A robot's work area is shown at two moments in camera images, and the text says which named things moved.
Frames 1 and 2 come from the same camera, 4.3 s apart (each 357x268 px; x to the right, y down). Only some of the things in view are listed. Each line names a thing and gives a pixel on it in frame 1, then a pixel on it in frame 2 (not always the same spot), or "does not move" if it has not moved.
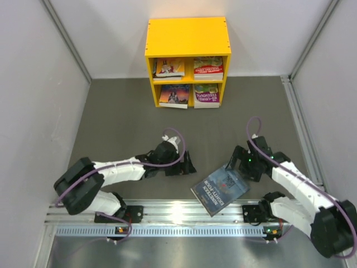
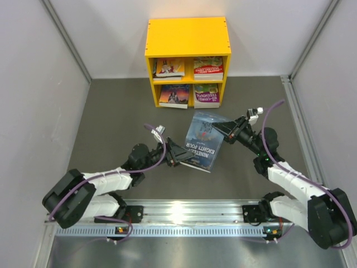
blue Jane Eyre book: [175, 96] does not move
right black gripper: [240, 152] to [228, 128]
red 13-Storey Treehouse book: [208, 65] does not move
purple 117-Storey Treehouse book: [206, 95] does not move
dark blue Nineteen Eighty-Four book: [220, 190] to [203, 139]
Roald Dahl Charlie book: [169, 67] does not move
